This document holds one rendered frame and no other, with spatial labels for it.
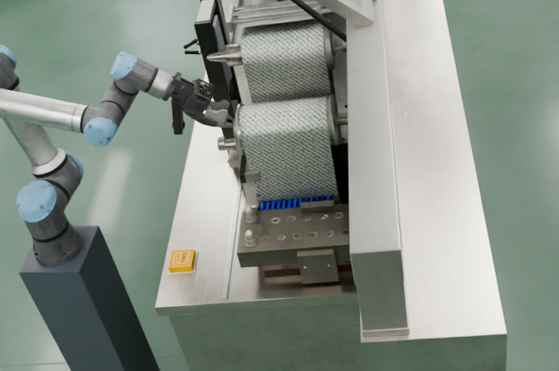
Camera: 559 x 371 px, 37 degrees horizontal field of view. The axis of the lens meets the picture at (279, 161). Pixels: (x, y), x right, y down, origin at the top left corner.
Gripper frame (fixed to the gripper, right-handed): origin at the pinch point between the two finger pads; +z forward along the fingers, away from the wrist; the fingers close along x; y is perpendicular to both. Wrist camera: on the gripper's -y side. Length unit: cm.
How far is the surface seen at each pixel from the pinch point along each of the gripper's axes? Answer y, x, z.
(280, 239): -10.4, -23.3, 24.2
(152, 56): -160, 245, 3
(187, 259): -36.5, -19.0, 7.8
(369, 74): 57, -41, 7
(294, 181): -2.0, -8.3, 23.0
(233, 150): -10.1, 2.8, 6.5
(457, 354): 44, -92, 33
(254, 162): -2.0, -8.3, 9.9
